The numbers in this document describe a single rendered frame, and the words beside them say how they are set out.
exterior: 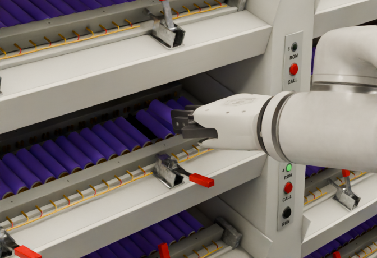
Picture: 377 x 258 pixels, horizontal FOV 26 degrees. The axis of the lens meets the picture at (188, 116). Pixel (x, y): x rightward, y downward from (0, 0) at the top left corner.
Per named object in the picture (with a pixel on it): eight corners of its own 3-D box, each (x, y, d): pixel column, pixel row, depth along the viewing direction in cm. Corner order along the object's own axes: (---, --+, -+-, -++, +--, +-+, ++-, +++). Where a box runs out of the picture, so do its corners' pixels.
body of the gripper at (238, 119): (309, 86, 99) (241, 84, 107) (254, 106, 92) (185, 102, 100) (316, 145, 101) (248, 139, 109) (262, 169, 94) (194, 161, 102)
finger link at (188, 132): (246, 124, 98) (240, 115, 104) (182, 134, 98) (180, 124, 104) (247, 133, 99) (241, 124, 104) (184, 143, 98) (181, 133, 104)
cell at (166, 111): (159, 97, 113) (191, 118, 109) (157, 109, 114) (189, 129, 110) (149, 100, 112) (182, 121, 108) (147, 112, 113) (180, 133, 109)
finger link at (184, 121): (209, 111, 104) (173, 109, 109) (191, 117, 102) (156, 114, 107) (212, 135, 105) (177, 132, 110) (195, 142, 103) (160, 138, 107)
